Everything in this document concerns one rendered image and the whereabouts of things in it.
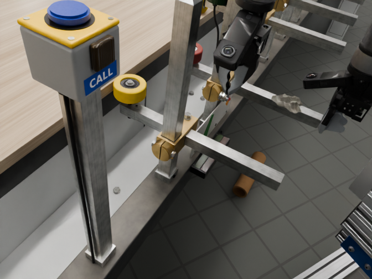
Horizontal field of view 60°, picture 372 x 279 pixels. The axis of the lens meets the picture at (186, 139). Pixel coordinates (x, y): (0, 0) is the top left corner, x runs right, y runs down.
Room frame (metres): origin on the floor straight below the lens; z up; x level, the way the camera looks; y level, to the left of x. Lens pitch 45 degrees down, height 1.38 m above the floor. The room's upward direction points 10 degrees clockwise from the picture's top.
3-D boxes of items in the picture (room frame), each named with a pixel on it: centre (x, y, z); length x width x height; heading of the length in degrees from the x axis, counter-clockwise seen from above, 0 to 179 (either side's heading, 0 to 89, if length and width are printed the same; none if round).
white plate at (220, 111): (0.73, -0.07, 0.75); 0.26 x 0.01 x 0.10; 158
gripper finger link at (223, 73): (0.62, -0.07, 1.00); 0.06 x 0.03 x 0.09; 158
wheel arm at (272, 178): (0.55, -0.03, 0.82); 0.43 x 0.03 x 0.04; 68
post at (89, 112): (0.29, 0.14, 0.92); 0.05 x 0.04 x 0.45; 158
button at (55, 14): (0.30, 0.13, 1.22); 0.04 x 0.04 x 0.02
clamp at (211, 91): (0.79, -0.07, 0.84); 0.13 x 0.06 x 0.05; 158
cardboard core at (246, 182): (1.17, -0.38, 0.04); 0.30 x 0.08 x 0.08; 158
